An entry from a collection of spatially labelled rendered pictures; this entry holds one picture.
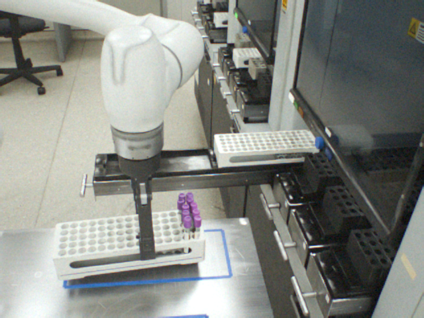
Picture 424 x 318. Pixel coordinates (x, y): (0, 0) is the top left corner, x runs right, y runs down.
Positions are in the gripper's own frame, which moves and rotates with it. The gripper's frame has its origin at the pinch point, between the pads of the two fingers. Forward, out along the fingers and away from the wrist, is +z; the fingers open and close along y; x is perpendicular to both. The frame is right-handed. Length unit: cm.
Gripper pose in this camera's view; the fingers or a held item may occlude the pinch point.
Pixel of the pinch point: (145, 232)
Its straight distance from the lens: 90.4
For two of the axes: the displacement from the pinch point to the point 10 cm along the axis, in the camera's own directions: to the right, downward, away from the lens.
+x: 9.8, -0.9, 1.9
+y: 2.1, 5.6, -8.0
